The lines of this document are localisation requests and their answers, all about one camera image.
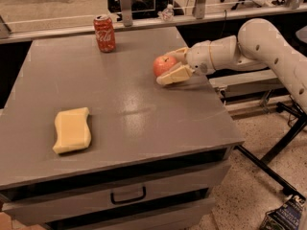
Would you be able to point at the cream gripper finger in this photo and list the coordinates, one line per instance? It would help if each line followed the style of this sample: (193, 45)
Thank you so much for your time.
(178, 73)
(179, 54)

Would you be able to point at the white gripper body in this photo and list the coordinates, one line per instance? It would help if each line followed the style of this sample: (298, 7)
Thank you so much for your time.
(199, 57)

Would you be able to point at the red apple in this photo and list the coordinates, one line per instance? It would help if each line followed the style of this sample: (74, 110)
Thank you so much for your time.
(162, 64)

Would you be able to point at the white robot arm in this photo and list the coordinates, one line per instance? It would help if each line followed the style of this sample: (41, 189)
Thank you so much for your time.
(257, 45)

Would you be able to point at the red coke can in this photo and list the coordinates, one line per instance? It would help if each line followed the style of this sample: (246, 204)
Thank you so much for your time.
(104, 32)

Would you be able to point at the clear plastic water bottle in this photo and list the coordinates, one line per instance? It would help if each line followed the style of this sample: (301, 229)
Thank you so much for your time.
(167, 14)

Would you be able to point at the grey drawer cabinet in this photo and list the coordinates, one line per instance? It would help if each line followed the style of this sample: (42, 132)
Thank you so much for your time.
(173, 140)

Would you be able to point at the yellow sponge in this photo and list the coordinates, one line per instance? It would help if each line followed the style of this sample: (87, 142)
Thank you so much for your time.
(72, 130)

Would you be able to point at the black printed bag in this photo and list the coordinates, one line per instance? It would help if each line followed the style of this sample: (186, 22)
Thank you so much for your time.
(289, 216)

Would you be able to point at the metal railing post right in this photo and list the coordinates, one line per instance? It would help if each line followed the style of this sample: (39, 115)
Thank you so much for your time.
(199, 9)

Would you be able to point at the metal railing post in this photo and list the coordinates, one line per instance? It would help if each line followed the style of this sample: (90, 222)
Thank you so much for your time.
(199, 9)
(126, 12)

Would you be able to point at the metal railing post left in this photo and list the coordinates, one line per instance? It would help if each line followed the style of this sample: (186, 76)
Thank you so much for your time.
(126, 12)

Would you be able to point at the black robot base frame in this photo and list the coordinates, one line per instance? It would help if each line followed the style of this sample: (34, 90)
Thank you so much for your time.
(263, 163)

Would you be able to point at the black drawer handle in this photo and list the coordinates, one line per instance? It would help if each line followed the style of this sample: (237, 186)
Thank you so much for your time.
(128, 195)

